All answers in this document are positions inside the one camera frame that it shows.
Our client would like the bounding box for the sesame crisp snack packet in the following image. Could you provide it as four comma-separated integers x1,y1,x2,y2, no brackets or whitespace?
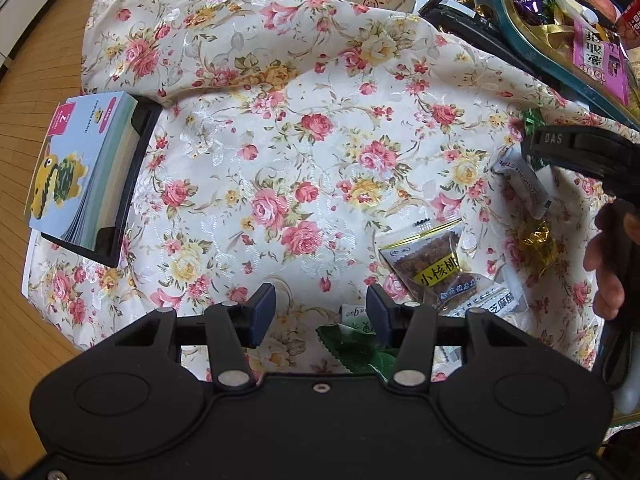
442,284,527,318

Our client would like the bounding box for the brown walnut snack packet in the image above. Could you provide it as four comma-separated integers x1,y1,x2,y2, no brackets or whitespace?
378,217,495,315

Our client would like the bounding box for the purple foil candy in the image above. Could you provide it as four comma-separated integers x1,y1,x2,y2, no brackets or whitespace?
513,0,552,26

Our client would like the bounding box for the gold foil candy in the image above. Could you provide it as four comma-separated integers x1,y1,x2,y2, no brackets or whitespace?
518,219,558,278

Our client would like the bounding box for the green foil candy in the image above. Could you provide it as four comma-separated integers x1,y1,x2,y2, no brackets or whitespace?
521,108,547,171

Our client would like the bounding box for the book stack in black holder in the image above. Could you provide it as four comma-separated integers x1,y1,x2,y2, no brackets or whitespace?
25,91,163,266

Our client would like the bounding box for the white hawthorn candy wrapper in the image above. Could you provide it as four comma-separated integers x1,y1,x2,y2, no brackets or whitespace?
492,148,551,220

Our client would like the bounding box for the person's right hand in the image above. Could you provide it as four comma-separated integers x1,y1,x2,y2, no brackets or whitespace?
582,204,639,322

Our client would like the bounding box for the floral tablecloth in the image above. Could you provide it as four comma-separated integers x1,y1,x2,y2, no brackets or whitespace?
24,0,636,373

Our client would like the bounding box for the pink snack bag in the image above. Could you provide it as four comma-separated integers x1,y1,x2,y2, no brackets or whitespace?
572,21,628,106

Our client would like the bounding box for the green leaf snack packet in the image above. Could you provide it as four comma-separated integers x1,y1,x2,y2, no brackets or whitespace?
316,304,397,380

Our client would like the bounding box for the large teal gold snack tray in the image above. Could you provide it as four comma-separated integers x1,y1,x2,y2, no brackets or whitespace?
490,0,639,130

